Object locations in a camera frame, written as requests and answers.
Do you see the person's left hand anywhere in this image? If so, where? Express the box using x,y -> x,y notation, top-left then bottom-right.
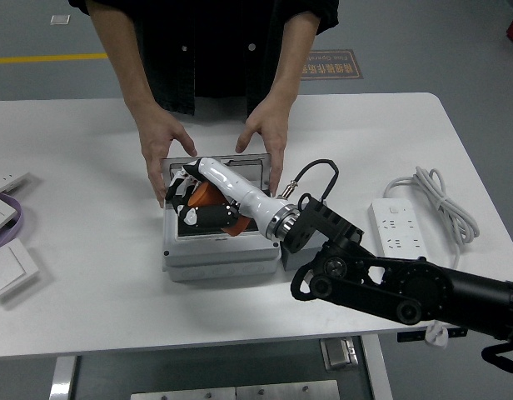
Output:
234,97 -> 294,197

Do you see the person's right hand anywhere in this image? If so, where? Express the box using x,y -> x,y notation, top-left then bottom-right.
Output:
133,102 -> 198,208

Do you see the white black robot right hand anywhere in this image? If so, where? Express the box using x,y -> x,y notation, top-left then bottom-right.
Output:
164,157 -> 291,239

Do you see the orange cylinder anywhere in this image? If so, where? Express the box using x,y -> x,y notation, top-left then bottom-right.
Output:
187,182 -> 252,238

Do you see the grey box with clear lid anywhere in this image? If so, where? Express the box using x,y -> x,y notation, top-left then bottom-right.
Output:
160,152 -> 281,284

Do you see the grey cube with round hole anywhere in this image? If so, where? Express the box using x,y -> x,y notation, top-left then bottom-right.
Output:
279,231 -> 326,272

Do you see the brown floor sign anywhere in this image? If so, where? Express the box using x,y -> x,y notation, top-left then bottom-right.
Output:
300,49 -> 365,81

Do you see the person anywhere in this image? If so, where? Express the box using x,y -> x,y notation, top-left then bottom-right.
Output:
68,0 -> 339,123

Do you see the black bar under table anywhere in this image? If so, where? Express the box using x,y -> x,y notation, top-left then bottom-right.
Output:
396,327 -> 469,343

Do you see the white table leg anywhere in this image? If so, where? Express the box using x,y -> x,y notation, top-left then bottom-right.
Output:
47,356 -> 78,400
361,335 -> 394,400

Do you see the narrow white switch panel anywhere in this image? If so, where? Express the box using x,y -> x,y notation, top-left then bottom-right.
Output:
0,171 -> 31,199

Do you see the white power cord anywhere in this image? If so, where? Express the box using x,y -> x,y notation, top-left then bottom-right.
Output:
383,165 -> 481,348

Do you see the large white switch panel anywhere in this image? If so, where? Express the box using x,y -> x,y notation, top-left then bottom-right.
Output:
0,237 -> 41,303

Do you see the silver metal bracket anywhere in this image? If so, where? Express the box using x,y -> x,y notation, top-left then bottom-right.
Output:
321,337 -> 360,371

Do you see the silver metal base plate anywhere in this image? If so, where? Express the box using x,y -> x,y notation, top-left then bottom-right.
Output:
130,379 -> 341,400

